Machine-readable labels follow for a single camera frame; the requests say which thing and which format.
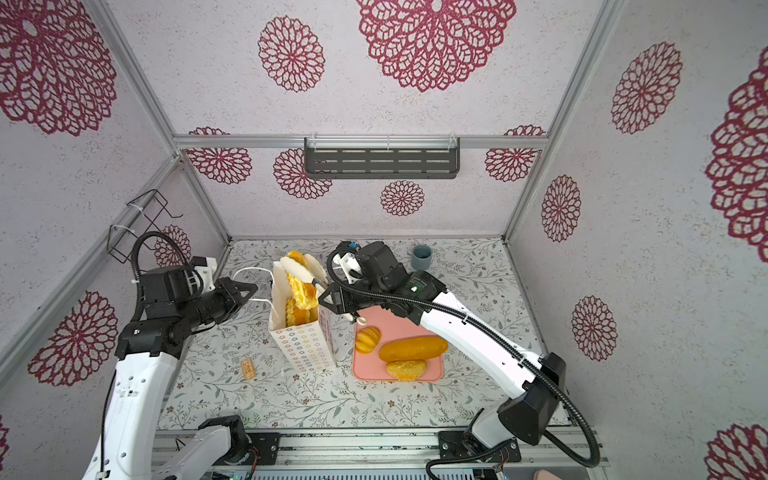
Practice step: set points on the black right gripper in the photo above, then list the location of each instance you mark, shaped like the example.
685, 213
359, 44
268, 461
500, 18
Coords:
344, 303

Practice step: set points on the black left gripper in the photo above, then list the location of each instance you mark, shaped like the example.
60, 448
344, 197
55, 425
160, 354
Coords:
229, 290

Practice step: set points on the small round striped bun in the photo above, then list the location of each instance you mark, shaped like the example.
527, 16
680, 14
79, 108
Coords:
367, 339

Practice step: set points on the long orange baguette loaf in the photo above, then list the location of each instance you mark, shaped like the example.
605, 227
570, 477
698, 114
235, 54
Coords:
417, 348

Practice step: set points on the steel tongs with cream tips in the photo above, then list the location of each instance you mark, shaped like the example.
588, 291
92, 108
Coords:
315, 274

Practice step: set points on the wavy-edged yellow pastry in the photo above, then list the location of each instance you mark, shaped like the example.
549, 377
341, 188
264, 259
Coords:
303, 293

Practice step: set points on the long striped bread roll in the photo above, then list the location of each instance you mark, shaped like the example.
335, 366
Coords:
294, 315

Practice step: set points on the round yellow crusty bun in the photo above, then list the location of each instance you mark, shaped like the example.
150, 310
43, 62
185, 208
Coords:
406, 370

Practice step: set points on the printed white paper bag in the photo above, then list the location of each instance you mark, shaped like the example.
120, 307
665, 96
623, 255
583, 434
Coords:
308, 347

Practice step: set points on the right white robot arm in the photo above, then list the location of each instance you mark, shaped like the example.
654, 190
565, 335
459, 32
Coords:
522, 374

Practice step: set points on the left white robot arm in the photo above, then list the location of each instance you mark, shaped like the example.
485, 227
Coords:
174, 304

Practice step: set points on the teal ceramic cup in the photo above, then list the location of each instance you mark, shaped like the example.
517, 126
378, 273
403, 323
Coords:
421, 257

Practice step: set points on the small wooden block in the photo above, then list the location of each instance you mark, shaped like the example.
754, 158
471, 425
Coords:
248, 369

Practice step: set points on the pink plastic tray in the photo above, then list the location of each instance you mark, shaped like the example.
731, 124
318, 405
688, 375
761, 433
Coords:
370, 367

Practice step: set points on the black wire wall rack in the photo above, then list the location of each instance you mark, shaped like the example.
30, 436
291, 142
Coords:
148, 211

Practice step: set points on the grey wall shelf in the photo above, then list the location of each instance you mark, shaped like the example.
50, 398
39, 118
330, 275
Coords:
385, 160

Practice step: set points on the metal base rail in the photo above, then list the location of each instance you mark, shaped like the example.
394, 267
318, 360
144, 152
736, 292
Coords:
401, 453

